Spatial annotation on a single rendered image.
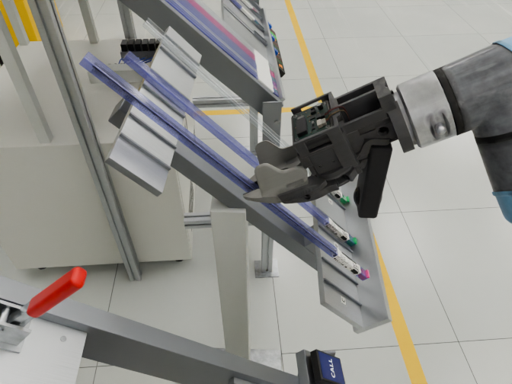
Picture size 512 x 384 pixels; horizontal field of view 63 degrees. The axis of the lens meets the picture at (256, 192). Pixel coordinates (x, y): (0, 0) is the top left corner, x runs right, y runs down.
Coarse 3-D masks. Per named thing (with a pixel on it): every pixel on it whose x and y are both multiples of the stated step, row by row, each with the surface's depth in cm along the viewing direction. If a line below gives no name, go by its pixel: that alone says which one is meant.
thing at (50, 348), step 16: (32, 320) 36; (32, 336) 35; (48, 336) 36; (64, 336) 37; (80, 336) 38; (0, 352) 33; (32, 352) 34; (48, 352) 35; (64, 352) 36; (80, 352) 37; (0, 368) 32; (16, 368) 33; (32, 368) 34; (48, 368) 34; (64, 368) 35
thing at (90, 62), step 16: (80, 64) 42; (96, 64) 42; (112, 80) 43; (128, 96) 44; (144, 96) 46; (144, 112) 46; (160, 112) 46; (176, 128) 47; (192, 144) 48; (208, 160) 50; (224, 160) 51; (240, 176) 52; (272, 208) 55; (304, 224) 59; (320, 240) 60
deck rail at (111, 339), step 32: (0, 288) 34; (32, 288) 36; (64, 320) 37; (96, 320) 38; (128, 320) 41; (96, 352) 41; (128, 352) 42; (160, 352) 42; (192, 352) 44; (224, 352) 47
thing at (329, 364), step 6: (324, 354) 55; (324, 360) 54; (330, 360) 55; (336, 360) 56; (324, 366) 53; (330, 366) 54; (336, 366) 55; (324, 372) 52; (330, 372) 53; (336, 372) 54; (330, 378) 52; (336, 378) 53; (342, 378) 54
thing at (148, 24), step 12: (144, 24) 61; (156, 36) 62; (168, 36) 63; (168, 48) 63; (180, 48) 64; (192, 60) 65; (204, 72) 66; (216, 84) 67; (228, 96) 69; (240, 108) 70; (252, 120) 72; (264, 132) 74; (276, 144) 75
